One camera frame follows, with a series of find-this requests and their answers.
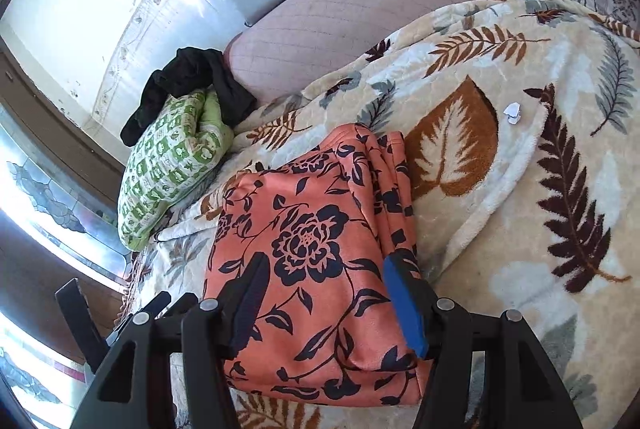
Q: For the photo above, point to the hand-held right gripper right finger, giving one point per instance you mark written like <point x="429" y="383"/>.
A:
<point x="402" y="304"/>

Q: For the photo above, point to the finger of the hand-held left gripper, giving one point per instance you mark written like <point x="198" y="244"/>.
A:
<point x="80" y="324"/>
<point x="167" y="301"/>

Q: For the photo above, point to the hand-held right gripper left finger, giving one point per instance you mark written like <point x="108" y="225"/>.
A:
<point x="252" y="299"/>

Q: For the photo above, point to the orange floral shirt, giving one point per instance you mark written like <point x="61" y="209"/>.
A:
<point x="310" y="219"/>

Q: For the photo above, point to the brown fringed blanket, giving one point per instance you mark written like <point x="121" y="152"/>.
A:
<point x="129" y="284"/>

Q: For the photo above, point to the leaf print blanket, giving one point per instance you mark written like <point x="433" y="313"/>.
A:
<point x="500" y="219"/>

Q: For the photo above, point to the green patterned pillow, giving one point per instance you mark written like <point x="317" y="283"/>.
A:
<point x="170" y="164"/>

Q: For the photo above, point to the white paper scrap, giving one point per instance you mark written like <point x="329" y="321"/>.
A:
<point x="512" y="112"/>

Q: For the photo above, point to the black garment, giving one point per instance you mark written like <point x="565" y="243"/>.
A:
<point x="200" y="74"/>

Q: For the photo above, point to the pink quilted bolster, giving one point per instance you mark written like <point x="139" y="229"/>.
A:
<point x="375" y="9"/>

